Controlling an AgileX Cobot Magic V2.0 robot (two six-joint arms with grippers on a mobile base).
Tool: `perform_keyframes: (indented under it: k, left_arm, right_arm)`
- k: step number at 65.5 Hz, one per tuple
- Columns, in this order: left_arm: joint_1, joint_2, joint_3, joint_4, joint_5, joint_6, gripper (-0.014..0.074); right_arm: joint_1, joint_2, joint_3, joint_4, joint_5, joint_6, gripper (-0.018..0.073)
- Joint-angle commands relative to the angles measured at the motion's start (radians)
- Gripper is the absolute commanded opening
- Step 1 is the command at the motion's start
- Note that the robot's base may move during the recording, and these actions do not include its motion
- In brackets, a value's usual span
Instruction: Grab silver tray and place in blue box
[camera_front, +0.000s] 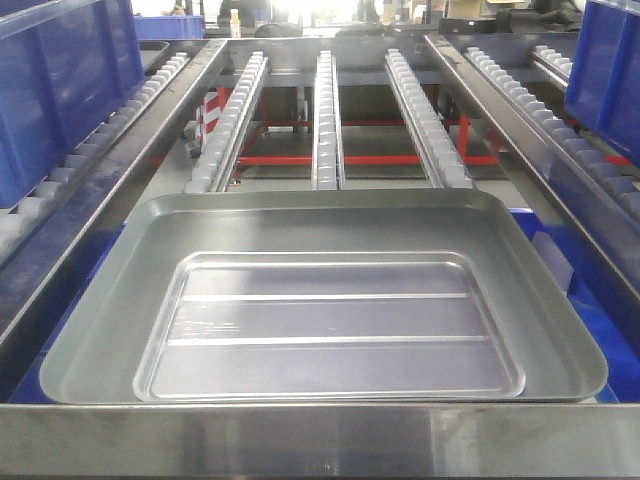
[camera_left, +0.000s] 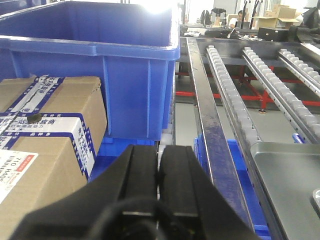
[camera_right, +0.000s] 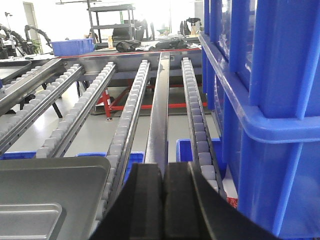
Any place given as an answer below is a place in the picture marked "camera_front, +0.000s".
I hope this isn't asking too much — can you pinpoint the silver metal tray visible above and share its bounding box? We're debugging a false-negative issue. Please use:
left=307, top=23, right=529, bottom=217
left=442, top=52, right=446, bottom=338
left=40, top=189, right=608, bottom=404

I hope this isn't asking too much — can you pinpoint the blue bin under tray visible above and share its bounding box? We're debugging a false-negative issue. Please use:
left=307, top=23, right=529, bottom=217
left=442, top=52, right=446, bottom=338
left=511, top=208, right=639, bottom=403

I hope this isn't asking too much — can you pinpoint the centre roller track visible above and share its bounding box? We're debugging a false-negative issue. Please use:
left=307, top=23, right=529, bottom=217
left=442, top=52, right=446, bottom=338
left=311, top=50, right=345, bottom=191

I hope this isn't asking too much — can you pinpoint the left-centre roller track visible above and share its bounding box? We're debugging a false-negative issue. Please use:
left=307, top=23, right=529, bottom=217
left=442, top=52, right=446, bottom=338
left=183, top=51, right=268, bottom=193

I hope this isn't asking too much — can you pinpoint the right-centre roller track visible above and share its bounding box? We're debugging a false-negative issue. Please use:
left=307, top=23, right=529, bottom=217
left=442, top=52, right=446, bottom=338
left=385, top=49, right=475, bottom=189

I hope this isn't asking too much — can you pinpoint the distant blue crate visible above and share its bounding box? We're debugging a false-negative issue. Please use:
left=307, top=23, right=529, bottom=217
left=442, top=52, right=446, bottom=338
left=134, top=16, right=205, bottom=40

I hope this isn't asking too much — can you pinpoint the far left roller track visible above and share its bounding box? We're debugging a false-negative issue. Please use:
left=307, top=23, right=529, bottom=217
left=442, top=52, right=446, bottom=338
left=1, top=51, right=191, bottom=260

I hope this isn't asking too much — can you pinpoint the far right roller track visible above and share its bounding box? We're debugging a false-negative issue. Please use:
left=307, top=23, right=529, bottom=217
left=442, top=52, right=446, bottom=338
left=465, top=46, right=639, bottom=223

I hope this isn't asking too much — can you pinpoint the blue bin upper left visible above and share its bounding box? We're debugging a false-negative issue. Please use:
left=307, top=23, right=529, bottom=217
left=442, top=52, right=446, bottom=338
left=1, top=1, right=144, bottom=208

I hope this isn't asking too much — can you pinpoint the blue bin upper right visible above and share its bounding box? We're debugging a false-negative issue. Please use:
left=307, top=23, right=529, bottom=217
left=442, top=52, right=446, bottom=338
left=565, top=1, right=639, bottom=164

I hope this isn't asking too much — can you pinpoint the red white striped post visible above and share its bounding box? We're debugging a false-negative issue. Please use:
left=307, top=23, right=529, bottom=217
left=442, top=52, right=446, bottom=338
left=195, top=91, right=221, bottom=145

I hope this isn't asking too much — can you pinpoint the red steel frame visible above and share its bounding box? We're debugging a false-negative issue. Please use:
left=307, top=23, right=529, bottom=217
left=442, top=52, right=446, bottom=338
left=217, top=88, right=498, bottom=166

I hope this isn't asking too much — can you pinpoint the right steel divider rail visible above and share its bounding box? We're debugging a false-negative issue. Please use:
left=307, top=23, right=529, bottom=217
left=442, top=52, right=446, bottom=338
left=425, top=34, right=639, bottom=317

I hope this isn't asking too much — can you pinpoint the steel divider rail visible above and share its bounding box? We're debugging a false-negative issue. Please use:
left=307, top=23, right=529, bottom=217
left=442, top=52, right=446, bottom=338
left=0, top=38, right=229, bottom=351
left=425, top=34, right=639, bottom=317

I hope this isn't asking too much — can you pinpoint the left steel divider rail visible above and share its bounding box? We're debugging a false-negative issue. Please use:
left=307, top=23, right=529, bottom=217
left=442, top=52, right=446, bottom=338
left=0, top=38, right=229, bottom=351

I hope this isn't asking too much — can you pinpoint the steel front rack rail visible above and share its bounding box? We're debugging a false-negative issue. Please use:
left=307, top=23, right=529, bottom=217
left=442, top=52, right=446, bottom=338
left=1, top=403, right=639, bottom=478

